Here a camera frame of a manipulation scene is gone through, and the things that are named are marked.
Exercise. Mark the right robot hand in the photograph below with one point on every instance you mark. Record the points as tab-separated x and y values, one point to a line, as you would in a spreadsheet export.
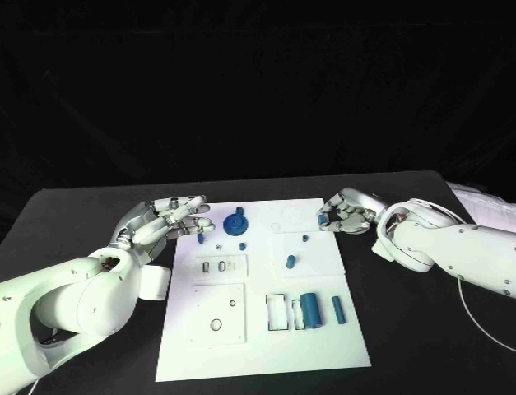
360	200

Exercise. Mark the white task board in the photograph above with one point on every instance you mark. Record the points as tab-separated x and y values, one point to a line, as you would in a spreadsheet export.
262	351

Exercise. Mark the blue plug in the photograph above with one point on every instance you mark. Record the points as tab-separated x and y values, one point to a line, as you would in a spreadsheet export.
291	261

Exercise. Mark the thin long blue cylinder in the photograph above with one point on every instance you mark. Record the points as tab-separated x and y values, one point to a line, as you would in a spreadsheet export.
340	309

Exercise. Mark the large blue cylinder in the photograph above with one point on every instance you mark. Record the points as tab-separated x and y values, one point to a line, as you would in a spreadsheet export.
311	310

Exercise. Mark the blue gear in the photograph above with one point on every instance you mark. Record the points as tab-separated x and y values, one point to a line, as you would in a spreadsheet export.
236	224

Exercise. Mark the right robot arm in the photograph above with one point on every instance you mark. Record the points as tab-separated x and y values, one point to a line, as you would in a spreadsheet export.
471	250

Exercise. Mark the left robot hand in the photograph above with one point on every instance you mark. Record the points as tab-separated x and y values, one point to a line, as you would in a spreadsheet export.
151	228

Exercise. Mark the white cloth bundle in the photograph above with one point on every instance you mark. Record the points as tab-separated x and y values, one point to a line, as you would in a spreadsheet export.
494	210

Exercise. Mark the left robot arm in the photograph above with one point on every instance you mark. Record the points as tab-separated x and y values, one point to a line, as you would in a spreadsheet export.
76	293

